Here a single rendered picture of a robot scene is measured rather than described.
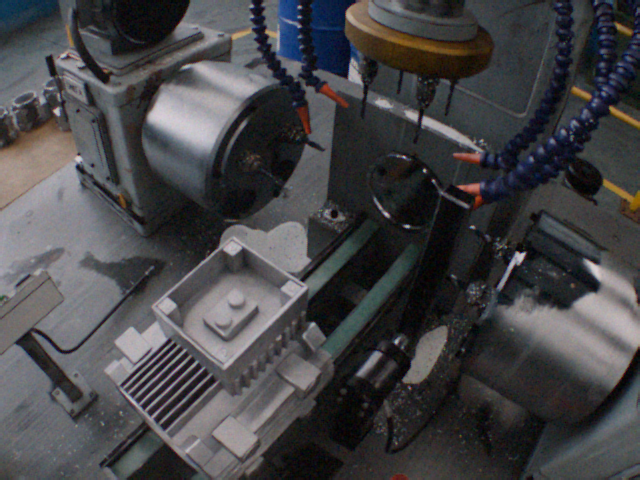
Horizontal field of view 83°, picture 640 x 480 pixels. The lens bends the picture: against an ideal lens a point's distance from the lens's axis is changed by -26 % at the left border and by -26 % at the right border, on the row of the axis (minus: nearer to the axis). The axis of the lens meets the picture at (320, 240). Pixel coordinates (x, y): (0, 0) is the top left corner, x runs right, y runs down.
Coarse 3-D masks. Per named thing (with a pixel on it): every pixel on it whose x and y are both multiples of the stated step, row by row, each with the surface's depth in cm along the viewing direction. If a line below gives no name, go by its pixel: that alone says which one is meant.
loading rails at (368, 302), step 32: (352, 224) 81; (320, 256) 76; (352, 256) 78; (416, 256) 78; (320, 288) 73; (352, 288) 82; (384, 288) 74; (320, 320) 81; (352, 320) 69; (384, 320) 74; (352, 352) 66; (128, 448) 52; (160, 448) 53; (288, 448) 64
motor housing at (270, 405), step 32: (160, 352) 44; (288, 352) 48; (320, 352) 50; (128, 384) 40; (160, 384) 40; (192, 384) 41; (256, 384) 45; (288, 384) 46; (320, 384) 50; (160, 416) 39; (192, 416) 40; (224, 416) 42; (256, 416) 43; (288, 416) 47
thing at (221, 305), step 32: (224, 256) 48; (256, 256) 47; (192, 288) 46; (224, 288) 48; (256, 288) 48; (160, 320) 42; (192, 320) 45; (224, 320) 43; (256, 320) 45; (288, 320) 45; (192, 352) 42; (256, 352) 42; (224, 384) 42
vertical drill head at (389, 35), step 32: (384, 0) 45; (416, 0) 42; (448, 0) 41; (352, 32) 46; (384, 32) 43; (416, 32) 43; (448, 32) 42; (480, 32) 47; (384, 64) 46; (416, 64) 43; (448, 64) 43; (480, 64) 44; (416, 96) 48; (448, 96) 57; (416, 128) 52
